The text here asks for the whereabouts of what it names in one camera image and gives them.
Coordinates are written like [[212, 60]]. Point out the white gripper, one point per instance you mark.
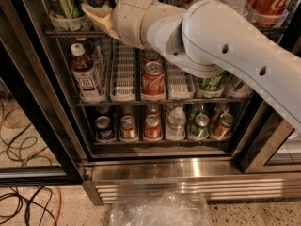
[[128, 18]]

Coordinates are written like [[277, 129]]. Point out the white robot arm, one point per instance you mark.
[[204, 40]]

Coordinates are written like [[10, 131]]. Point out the green energy drink can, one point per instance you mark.
[[68, 9]]

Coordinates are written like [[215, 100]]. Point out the front coca cola can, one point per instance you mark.
[[153, 79]]

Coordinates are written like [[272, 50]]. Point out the blue pepsi can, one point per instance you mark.
[[104, 128]]

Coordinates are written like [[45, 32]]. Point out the front green soda can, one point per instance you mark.
[[211, 84]]

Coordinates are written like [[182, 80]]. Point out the red can bottom shelf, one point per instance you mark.
[[152, 127]]

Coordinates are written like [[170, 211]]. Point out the green can bottom shelf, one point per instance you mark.
[[199, 127]]

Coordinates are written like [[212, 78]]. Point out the large coca cola can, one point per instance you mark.
[[267, 13]]

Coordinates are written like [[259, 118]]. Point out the orange brown can bottom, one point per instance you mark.
[[223, 125]]

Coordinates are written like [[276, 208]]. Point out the steel fridge base grille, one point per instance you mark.
[[215, 180]]

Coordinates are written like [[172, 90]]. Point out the right fridge door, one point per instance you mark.
[[266, 142]]

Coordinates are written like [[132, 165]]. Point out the empty white tray left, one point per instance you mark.
[[123, 73]]

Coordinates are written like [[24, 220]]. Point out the empty white tray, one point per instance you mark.
[[123, 73], [179, 83]]

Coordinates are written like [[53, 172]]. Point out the left tea bottle white cap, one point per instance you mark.
[[86, 74]]

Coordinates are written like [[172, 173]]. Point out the empty white tray right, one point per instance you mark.
[[179, 83]]

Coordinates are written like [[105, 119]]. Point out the right front tea bottle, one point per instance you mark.
[[237, 85]]

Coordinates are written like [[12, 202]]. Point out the open left glass door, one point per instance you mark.
[[36, 72]]

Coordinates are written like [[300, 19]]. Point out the clear plastic bag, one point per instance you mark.
[[168, 209]]

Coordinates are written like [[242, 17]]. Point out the middle wire shelf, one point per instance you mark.
[[163, 102]]

